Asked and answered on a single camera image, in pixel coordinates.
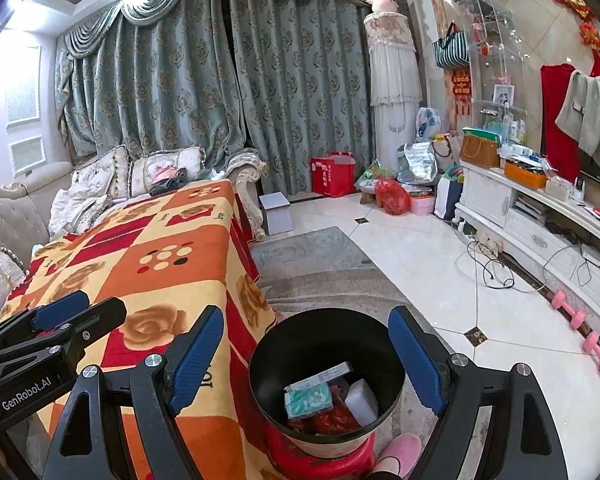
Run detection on white blue plastic bag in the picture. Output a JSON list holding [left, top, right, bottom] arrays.
[[415, 107, 451, 143]]

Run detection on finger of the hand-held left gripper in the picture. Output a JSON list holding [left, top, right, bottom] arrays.
[[0, 297, 128, 376], [0, 290, 91, 356]]

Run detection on red knot ornament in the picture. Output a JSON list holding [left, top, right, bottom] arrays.
[[551, 0, 595, 23]]

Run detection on red plastic bag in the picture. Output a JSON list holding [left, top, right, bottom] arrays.
[[374, 177, 412, 217]]

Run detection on white box stool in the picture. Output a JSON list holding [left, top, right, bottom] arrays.
[[259, 191, 293, 236]]

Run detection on grey tufted sofa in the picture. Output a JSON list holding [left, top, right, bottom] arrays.
[[0, 147, 268, 341]]

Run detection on black trash bin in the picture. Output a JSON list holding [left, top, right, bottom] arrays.
[[248, 305, 407, 458]]

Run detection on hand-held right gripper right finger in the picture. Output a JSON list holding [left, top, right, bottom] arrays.
[[387, 305, 568, 480]]

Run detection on teal white box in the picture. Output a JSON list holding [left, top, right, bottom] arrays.
[[284, 385, 335, 421]]

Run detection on clear acrylic shelf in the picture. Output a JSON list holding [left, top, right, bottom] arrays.
[[455, 0, 528, 146]]

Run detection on tangled floor cables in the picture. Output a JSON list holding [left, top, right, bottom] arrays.
[[452, 232, 516, 291]]

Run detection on grey towel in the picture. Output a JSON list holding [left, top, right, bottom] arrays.
[[555, 70, 600, 166]]

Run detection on red plastic stool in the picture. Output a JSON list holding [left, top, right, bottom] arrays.
[[265, 425, 376, 480]]

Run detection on lace covered air conditioner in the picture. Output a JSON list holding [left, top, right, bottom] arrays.
[[363, 10, 426, 161]]

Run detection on pink and dark clothes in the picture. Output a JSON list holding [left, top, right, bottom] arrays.
[[149, 165, 188, 197]]

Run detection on green patterned curtain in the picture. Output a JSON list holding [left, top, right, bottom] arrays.
[[55, 0, 411, 196]]

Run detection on white carved cabinet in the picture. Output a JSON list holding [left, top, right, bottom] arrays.
[[454, 160, 600, 333]]

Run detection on silver foil bag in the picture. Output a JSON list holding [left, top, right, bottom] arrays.
[[397, 142, 438, 186]]

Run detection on pink plastic box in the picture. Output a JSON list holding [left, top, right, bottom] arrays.
[[410, 195, 437, 217]]

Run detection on orange box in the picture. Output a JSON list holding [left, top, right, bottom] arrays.
[[504, 159, 548, 190]]

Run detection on beige floral cushion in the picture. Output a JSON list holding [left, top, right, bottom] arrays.
[[70, 145, 131, 206]]

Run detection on red cloth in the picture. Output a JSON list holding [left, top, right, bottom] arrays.
[[540, 63, 583, 183]]

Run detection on brown woven handbag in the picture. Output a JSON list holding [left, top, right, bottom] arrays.
[[460, 132, 502, 168]]

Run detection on blue yellow striped box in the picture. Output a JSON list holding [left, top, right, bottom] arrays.
[[285, 361, 353, 392]]

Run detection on green packaging bag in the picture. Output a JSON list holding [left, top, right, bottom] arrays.
[[355, 160, 398, 191]]

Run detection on orange rose printed blanket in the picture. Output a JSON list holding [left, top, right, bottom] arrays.
[[2, 179, 281, 480]]

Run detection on white paper bag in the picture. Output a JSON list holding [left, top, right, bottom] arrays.
[[434, 172, 463, 221]]

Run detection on red plastic wrapper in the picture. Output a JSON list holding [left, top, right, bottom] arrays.
[[287, 385, 361, 436]]

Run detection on white crumpled quilt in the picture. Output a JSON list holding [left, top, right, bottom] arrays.
[[47, 187, 111, 236]]

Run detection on striped tote bag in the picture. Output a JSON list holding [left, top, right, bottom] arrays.
[[432, 22, 470, 68]]

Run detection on pink dumbbell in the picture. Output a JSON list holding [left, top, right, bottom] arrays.
[[582, 331, 600, 375], [551, 291, 587, 331]]

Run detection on red shopping bag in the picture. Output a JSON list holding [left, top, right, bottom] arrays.
[[310, 151, 357, 198]]

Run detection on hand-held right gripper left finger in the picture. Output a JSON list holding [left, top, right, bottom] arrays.
[[40, 305, 225, 480]]

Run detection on red hanging plaque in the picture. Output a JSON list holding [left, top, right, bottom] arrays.
[[450, 67, 473, 116]]

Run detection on pink slipper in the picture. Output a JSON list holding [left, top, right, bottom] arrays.
[[380, 432, 423, 478]]

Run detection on white pink floral cushion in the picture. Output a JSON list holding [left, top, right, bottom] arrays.
[[130, 146, 207, 196]]

